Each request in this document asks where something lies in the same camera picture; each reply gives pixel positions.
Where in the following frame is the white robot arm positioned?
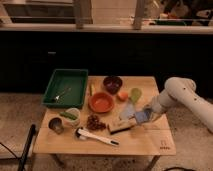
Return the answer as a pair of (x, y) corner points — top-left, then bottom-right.
(144, 77), (213, 134)

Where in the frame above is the small metal cup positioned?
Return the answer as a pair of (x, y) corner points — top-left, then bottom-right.
(48, 117), (64, 134)

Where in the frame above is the metal fork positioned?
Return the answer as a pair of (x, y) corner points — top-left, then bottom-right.
(53, 87), (71, 102)

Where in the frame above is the small green yellow vegetable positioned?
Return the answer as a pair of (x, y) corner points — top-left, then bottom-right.
(89, 84), (95, 96)

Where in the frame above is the green plastic tray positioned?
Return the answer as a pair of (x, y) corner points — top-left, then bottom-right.
(42, 69), (88, 109)

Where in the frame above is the wooden table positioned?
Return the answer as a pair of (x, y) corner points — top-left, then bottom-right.
(33, 76), (176, 168)

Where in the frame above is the wooden block brush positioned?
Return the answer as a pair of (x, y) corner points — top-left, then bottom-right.
(108, 119), (136, 134)

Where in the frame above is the red orange bowl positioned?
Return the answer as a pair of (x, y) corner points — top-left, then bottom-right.
(88, 92), (114, 113)

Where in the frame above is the white handled brush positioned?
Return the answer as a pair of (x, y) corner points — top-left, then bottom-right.
(75, 127), (119, 146)

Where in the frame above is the green cucumber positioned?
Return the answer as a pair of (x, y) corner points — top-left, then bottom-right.
(59, 112), (77, 120)

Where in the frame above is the dark maroon bowl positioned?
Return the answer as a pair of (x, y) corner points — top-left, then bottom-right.
(103, 76), (123, 94)

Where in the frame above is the light green cup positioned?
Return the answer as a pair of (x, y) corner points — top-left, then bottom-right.
(130, 88), (142, 103)

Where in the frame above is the grey blue cloth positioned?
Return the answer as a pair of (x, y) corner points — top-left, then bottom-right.
(119, 102), (135, 120)

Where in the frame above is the blue sponge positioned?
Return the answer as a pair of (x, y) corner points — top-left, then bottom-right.
(134, 110), (151, 125)

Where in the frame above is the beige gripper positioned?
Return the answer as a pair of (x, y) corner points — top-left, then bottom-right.
(144, 105), (161, 122)

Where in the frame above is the orange fruit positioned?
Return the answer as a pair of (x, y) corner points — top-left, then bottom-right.
(117, 91), (128, 101)

